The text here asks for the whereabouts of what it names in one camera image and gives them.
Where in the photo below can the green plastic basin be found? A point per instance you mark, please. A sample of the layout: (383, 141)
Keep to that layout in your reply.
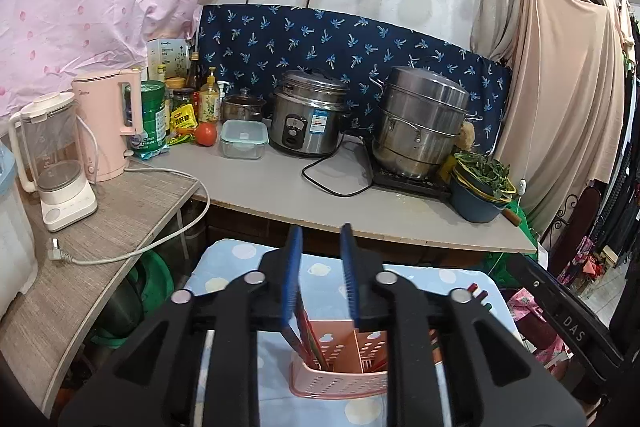
(150, 277)

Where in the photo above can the pink electric kettle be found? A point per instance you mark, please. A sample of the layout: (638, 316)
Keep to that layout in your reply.
(100, 127)

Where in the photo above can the green chopstick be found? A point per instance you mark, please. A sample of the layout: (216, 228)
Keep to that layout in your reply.
(319, 349)

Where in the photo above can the yellow loofah sponge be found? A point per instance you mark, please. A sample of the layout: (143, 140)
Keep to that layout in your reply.
(466, 137)

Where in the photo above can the green cloth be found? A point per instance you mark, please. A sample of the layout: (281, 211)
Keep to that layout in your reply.
(527, 222)

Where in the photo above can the steel steamer pot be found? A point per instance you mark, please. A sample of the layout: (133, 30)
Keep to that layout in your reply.
(420, 117)

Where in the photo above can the black induction cooker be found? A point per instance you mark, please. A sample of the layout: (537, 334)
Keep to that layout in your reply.
(410, 184)

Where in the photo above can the dark sauce bottle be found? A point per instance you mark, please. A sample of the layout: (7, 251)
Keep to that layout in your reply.
(194, 74)

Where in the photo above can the pink floral cloth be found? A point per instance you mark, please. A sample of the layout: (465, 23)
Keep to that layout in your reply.
(530, 312)

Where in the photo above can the dark metal chair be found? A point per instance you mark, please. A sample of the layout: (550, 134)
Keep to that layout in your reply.
(585, 207)

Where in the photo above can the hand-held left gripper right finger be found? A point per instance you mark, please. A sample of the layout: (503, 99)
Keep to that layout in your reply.
(350, 277)

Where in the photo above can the leafy greens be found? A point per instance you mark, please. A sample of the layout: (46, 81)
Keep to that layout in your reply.
(482, 172)

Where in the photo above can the yellow snack packet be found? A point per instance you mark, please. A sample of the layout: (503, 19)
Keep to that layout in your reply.
(184, 119)

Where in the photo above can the blue basin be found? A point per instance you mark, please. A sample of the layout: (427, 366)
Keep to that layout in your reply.
(477, 207)

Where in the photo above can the yellow soap pump bottle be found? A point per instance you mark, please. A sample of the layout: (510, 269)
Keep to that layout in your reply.
(210, 102)

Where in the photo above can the navy printed cloth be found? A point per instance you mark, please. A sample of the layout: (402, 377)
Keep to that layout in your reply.
(300, 42)

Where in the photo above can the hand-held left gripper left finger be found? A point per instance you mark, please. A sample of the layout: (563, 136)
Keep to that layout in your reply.
(291, 277)

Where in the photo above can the hanging dark clothes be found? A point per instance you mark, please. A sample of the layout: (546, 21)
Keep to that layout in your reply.
(622, 157)

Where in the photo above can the pink perforated utensil basket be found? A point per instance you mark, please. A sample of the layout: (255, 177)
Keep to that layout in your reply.
(340, 382)

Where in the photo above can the small lidded pot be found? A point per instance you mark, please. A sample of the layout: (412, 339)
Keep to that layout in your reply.
(244, 106)

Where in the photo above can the beige curtain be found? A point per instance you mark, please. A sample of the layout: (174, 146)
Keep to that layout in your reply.
(560, 82)

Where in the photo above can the green tin can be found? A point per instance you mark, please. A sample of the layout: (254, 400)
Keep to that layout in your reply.
(152, 117)

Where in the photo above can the wood grain side shelf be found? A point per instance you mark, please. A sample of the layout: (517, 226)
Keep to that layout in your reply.
(100, 227)

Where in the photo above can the blue dotted tablecloth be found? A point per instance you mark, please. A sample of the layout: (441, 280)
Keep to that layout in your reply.
(235, 257)

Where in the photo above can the white plastic tub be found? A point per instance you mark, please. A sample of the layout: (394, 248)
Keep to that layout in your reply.
(15, 232)

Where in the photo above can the steel rice cooker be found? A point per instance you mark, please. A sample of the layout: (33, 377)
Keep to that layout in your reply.
(310, 117)

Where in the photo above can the red tomato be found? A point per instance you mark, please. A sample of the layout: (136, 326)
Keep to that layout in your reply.
(205, 134)

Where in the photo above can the clear food container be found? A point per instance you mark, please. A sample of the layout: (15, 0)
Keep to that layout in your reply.
(244, 139)

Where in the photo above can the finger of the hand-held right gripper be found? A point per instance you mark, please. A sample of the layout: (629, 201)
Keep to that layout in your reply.
(532, 279)

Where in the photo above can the white and green box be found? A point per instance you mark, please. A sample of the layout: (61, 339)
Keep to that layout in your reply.
(167, 57)

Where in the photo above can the white blender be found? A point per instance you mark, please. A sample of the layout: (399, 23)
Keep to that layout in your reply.
(55, 147)

